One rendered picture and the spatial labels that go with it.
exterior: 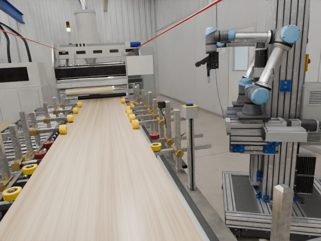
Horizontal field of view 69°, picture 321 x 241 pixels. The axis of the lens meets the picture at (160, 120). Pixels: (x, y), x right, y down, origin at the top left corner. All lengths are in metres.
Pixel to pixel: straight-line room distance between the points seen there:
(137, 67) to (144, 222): 3.58
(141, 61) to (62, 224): 3.59
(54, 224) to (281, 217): 0.77
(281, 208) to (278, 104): 1.43
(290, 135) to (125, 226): 1.31
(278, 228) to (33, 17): 10.66
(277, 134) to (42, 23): 9.95
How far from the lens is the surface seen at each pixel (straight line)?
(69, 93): 4.35
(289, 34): 1.76
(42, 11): 10.87
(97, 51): 4.57
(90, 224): 0.97
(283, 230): 0.80
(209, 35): 1.67
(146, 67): 4.32
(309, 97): 2.10
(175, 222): 0.92
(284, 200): 0.74
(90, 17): 8.44
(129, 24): 10.92
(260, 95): 1.72
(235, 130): 1.89
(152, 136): 1.86
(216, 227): 1.23
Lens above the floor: 1.46
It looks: 14 degrees down
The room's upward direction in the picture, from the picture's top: 3 degrees counter-clockwise
